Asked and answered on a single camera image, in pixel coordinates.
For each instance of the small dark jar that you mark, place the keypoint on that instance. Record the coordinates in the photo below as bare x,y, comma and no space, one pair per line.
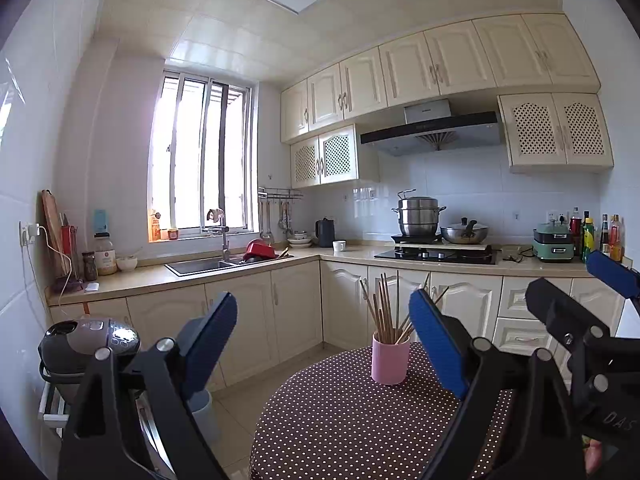
89,267

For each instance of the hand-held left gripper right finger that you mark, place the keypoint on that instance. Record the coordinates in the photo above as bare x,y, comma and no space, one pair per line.
440,345

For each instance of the cream lattice door cabinet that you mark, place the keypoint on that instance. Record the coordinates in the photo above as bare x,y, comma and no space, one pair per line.
557,130
325,157

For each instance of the beige kitchen countertop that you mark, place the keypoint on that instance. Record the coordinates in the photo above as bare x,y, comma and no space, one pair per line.
150,275

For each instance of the pink chopstick holder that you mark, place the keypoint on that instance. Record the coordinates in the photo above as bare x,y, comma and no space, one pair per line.
390,362

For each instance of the kitchen window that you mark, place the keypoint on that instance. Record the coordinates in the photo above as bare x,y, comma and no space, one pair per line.
200,160

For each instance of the black electric kettle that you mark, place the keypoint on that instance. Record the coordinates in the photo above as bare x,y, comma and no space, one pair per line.
325,234

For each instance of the grey plastic bin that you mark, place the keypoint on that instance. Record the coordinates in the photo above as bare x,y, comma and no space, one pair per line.
205,417

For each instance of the black range hood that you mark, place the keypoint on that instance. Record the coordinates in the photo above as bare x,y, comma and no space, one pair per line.
430,132

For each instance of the cream upper wall cabinets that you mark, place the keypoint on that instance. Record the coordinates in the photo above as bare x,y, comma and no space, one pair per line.
440,60

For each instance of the red knife holder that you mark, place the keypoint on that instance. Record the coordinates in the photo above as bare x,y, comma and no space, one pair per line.
67,245

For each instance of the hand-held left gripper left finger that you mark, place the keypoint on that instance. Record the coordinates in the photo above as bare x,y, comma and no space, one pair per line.
212,340

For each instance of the wooden cutting board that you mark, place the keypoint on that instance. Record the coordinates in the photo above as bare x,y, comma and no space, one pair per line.
52,232

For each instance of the small orange jar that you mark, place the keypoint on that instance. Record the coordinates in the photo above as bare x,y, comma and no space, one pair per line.
173,234

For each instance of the stack of white dishes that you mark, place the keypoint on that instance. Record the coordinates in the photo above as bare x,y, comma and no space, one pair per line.
300,241

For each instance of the green electric grill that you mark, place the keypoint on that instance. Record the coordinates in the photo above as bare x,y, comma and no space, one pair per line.
552,245

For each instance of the steel wok with lid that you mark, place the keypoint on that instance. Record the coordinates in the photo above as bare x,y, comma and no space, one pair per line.
465,232

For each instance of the steel kitchen sink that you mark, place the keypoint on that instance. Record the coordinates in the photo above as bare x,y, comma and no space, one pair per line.
200,266

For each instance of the bunch of wooden chopsticks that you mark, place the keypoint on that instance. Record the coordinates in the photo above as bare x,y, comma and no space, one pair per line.
385,310

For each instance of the steel wall utensil rail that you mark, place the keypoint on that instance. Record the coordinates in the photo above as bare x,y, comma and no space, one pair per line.
280,192

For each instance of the green bottle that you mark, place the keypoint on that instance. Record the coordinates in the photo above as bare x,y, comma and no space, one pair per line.
588,242

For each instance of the red plastic basin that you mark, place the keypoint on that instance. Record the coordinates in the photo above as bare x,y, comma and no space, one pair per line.
260,250

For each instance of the steel kitchen faucet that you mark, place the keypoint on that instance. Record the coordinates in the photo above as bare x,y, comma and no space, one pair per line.
225,240

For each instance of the brown polka dot tablecloth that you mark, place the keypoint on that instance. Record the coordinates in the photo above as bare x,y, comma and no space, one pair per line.
340,425

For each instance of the hanging steel ladle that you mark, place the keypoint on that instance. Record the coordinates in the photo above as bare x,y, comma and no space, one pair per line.
265,225

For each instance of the dark sauce bottle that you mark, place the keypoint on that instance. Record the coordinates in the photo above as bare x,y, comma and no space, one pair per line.
604,235

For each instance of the jar with white label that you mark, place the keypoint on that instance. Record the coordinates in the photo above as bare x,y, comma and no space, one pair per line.
105,257

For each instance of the white storage rack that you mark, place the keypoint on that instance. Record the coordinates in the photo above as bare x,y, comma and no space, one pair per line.
50,405

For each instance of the red orange sauce bottle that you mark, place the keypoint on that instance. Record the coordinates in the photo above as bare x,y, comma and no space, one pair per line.
616,237

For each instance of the white mug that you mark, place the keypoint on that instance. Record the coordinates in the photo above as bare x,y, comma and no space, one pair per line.
339,246

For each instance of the white wall charger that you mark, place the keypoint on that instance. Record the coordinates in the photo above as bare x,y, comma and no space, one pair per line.
32,232

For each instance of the steel steamer pot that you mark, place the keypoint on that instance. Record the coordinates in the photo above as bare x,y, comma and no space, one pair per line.
419,215

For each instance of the dark bottle with red label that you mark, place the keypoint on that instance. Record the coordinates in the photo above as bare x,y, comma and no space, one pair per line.
576,232

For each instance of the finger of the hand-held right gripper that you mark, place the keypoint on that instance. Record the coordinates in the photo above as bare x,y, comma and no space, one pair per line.
612,272
555,305

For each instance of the white bowl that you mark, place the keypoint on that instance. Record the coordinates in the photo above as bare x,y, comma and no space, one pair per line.
126,263

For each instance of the silver and black rice cooker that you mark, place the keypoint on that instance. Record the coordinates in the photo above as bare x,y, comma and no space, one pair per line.
85,345

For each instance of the teal box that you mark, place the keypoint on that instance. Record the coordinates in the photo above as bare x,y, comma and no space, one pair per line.
100,221

